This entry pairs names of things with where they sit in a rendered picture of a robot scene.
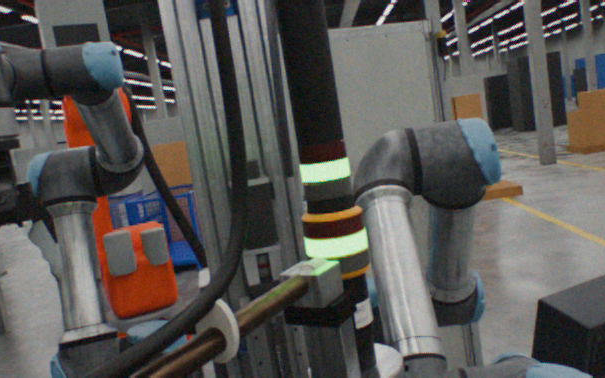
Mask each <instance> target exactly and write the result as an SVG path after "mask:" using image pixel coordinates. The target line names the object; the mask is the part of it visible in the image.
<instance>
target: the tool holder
mask: <svg viewBox="0 0 605 378"><path fill-rule="evenodd" d="M306 262H307V261H301V262H300V263H297V265H295V266H294V267H292V268H290V269H288V270H287V271H285V272H283V273H281V274H279V279H280V284H281V283H284V282H285V281H287V279H289V278H290V277H292V276H294V275H295V274H301V275H302V276H303V277H305V278H306V281H307V283H308V285H309V289H308V292H307V293H306V294H305V295H304V296H302V298H301V299H300V300H297V301H296V302H294V303H293V304H291V305H290V306H289V307H287V308H286V309H284V315H285V321H286V324H290V325H303V330H304V336H305V342H306V349H307V355H308V362H309V369H308V375H309V378H405V372H408V369H409V367H408V365H405V368H404V362H403V357H402V355H401V354H400V353H399V352H398V351H397V350H394V349H392V348H390V347H387V346H384V345H381V344H377V343H374V347H375V354H376V365H375V366H374V367H373V368H371V369H370V370H367V371H365V372H360V369H359V363H358V355H357V349H356V342H355V335H354V328H353V321H352V316H353V315H354V314H355V312H356V311H357V306H356V299H355V292H354V291H352V290H343V284H342V276H341V270H340V262H339V261H327V262H326V263H324V265H323V266H321V267H319V268H318V269H311V270H302V269H299V268H300V267H301V266H302V265H304V263H306Z"/></svg>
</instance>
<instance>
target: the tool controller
mask: <svg viewBox="0 0 605 378"><path fill-rule="evenodd" d="M531 357H532V359H534V360H536V361H539V362H540V363H546V364H556V365H562V366H566V367H571V368H574V369H577V370H579V372H580V373H585V374H588V375H590V376H591V377H593V378H605V274H603V275H600V276H597V278H594V279H591V280H588V281H586V282H582V283H579V284H577V285H574V286H571V287H567V288H565V289H562V290H559V291H557V292H553V293H550V295H547V296H545V297H542V298H540V299H539V300H537V308H536V317H535V327H534V335H533V344H532V352H531Z"/></svg>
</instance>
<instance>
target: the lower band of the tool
mask: <svg viewBox="0 0 605 378"><path fill-rule="evenodd" d="M361 211H362V209H361V208H360V207H358V206H356V205H355V207H353V208H351V209H348V210H344V211H340V212H335V213H327V214H308V213H307V212H306V213H305V214H304V216H303V217H302V220H303V221H305V222H325V221H334V220H340V219H344V218H349V217H353V216H356V214H358V213H360V212H361ZM363 230H365V228H363V229H361V230H359V232H357V233H354V234H351V235H346V236H341V237H336V238H326V239H311V238H306V237H305V238H306V239H308V240H314V241H322V240H334V239H340V238H345V237H350V236H354V235H357V234H359V233H361V232H363ZM367 248H368V245H367V246H366V248H365V249H362V250H360V251H358V252H355V253H352V254H348V255H341V256H335V257H322V258H324V259H332V258H340V257H346V256H351V255H354V254H357V253H360V252H362V251H365V250H366V249H367ZM369 268H370V263H369V266H367V267H366V268H363V269H361V270H358V271H355V272H352V273H346V274H341V276H342V279H345V278H351V277H354V276H357V275H360V274H362V273H365V272H366V271H367V270H368V269H369Z"/></svg>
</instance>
